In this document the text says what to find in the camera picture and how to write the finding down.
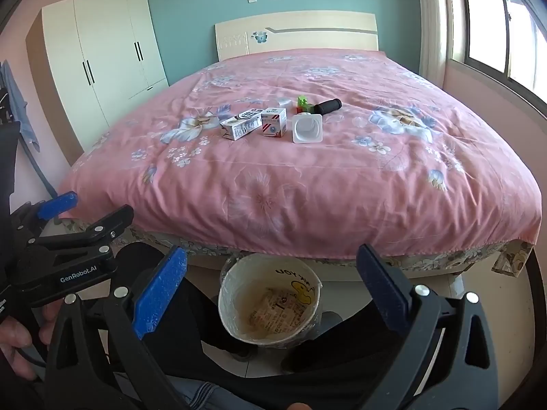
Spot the white plastic yogurt cup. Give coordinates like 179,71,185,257
292,112,324,144

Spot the white printed carton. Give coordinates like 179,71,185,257
220,115,262,141

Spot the blue hanging towel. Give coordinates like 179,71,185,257
0,60,41,152

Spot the pink floral blanket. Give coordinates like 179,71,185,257
60,48,543,261

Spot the person's left leg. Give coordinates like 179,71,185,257
109,241,257,394

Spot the red and white small box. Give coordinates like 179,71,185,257
261,108,288,138

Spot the person's right leg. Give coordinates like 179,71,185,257
280,303,411,394

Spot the cream wooden headboard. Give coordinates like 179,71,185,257
214,11,379,61

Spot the person's left hand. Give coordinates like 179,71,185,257
0,297,63,381

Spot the window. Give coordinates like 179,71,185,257
444,0,547,112

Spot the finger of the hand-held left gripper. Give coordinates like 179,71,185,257
26,204,135,254
11,191,79,240

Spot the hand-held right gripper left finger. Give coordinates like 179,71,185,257
45,245,189,410

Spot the cream curtain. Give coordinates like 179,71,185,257
415,0,454,80

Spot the white bin with plastic liner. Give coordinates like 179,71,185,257
218,253,322,346

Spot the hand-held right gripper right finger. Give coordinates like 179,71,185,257
356,243,503,410

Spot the person's leg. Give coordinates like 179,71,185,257
280,303,411,394
109,241,257,394

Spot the white wardrobe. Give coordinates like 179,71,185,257
26,0,169,165

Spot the black cylindrical grip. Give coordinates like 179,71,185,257
313,98,343,115

